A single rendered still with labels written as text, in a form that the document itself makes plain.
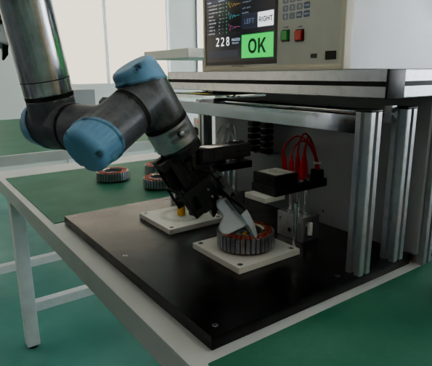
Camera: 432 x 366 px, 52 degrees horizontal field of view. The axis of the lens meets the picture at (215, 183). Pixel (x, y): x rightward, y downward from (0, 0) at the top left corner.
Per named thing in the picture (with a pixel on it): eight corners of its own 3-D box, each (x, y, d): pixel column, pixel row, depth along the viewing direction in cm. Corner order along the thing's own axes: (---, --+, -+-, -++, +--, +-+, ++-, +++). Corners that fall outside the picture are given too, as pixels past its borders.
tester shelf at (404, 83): (386, 99, 68) (389, 68, 67) (168, 88, 122) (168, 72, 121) (511, 91, 93) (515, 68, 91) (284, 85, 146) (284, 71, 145)
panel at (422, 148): (414, 255, 84) (432, 95, 77) (215, 186, 137) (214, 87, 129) (418, 253, 85) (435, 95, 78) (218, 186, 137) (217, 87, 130)
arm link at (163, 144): (173, 110, 77) (196, 113, 70) (186, 131, 79) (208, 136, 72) (139, 134, 74) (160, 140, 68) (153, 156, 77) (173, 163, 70)
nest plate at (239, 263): (239, 274, 77) (239, 268, 76) (192, 247, 89) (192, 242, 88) (300, 254, 85) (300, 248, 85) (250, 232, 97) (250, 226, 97)
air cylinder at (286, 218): (301, 243, 91) (303, 218, 89) (276, 232, 97) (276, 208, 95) (318, 237, 93) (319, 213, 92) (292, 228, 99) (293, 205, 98)
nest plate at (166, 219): (169, 234, 96) (169, 229, 96) (139, 217, 108) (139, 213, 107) (225, 221, 104) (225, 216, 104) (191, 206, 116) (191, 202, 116)
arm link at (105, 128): (63, 170, 68) (110, 129, 74) (112, 179, 61) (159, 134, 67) (36, 127, 63) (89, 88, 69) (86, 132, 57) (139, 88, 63)
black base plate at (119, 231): (211, 351, 59) (211, 336, 59) (64, 224, 110) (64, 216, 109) (409, 263, 86) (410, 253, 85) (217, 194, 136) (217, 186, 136)
